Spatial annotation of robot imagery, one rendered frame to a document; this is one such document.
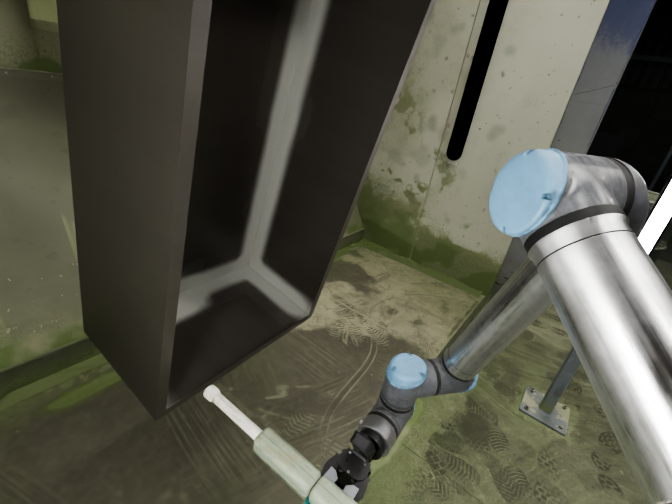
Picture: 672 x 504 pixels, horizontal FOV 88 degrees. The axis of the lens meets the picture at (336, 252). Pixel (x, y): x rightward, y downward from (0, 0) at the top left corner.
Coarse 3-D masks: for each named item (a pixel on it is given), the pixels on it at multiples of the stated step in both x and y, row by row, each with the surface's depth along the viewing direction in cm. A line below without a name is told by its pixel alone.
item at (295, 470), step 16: (208, 400) 82; (224, 400) 81; (240, 416) 78; (256, 432) 75; (272, 432) 75; (256, 448) 73; (272, 448) 72; (288, 448) 73; (272, 464) 71; (288, 464) 70; (304, 464) 70; (288, 480) 69; (304, 480) 68; (320, 480) 68; (304, 496) 68; (320, 496) 66; (336, 496) 66
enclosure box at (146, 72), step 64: (64, 0) 55; (128, 0) 46; (192, 0) 40; (256, 0) 83; (320, 0) 94; (384, 0) 85; (64, 64) 61; (128, 64) 50; (192, 64) 44; (256, 64) 93; (320, 64) 99; (384, 64) 89; (128, 128) 55; (192, 128) 48; (256, 128) 106; (320, 128) 105; (384, 128) 93; (128, 192) 60; (192, 192) 100; (256, 192) 122; (320, 192) 112; (128, 256) 67; (192, 256) 114; (256, 256) 139; (320, 256) 120; (128, 320) 76; (192, 320) 112; (256, 320) 120; (128, 384) 88; (192, 384) 94
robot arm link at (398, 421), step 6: (378, 402) 91; (372, 408) 91; (378, 408) 89; (384, 408) 88; (414, 408) 94; (378, 414) 87; (384, 414) 87; (390, 414) 87; (396, 414) 87; (402, 414) 87; (408, 414) 88; (390, 420) 86; (396, 420) 87; (402, 420) 88; (396, 426) 86; (402, 426) 88; (396, 432) 85; (396, 438) 86
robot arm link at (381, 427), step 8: (368, 416) 88; (376, 416) 86; (360, 424) 87; (368, 424) 84; (376, 424) 84; (384, 424) 84; (376, 432) 83; (384, 432) 83; (392, 432) 84; (384, 440) 82; (392, 440) 84; (384, 448) 83; (384, 456) 84
